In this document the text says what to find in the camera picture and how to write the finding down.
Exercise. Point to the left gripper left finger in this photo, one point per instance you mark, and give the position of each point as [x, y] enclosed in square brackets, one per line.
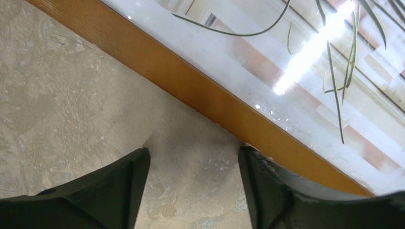
[108, 198]

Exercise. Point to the clear glass pane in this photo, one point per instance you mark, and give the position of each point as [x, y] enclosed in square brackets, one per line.
[149, 16]

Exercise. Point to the wooden picture frame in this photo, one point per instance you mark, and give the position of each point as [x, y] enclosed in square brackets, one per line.
[130, 45]

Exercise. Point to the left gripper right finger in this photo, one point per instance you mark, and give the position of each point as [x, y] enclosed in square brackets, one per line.
[280, 199]

